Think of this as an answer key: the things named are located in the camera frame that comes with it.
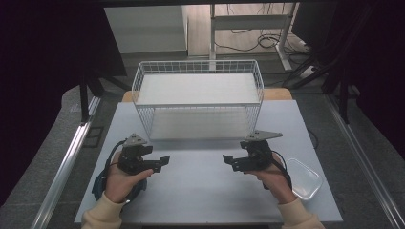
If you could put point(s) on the clear rectangular plastic container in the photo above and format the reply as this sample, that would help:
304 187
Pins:
305 181

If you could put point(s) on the black metal stand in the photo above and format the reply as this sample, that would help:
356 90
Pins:
344 95
84 101

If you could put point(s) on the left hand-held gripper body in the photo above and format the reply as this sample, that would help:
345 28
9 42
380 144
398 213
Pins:
131 160

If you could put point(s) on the person's right hand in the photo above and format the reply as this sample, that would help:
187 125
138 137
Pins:
278 184

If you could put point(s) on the white cabinet panel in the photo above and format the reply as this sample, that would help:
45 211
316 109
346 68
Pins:
144 28

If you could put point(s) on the white power strip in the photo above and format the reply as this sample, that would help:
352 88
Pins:
307 72

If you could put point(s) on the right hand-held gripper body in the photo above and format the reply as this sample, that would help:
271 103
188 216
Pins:
262 156

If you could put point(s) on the aluminium floor rail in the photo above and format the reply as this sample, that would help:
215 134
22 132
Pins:
63 171
366 165

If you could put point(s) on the pale blue table mat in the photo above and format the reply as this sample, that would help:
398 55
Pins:
197 191

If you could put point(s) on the white metal desk frame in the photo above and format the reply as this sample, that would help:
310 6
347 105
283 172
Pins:
248 22

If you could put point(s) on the person's left hand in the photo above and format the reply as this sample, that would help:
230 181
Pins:
117 186

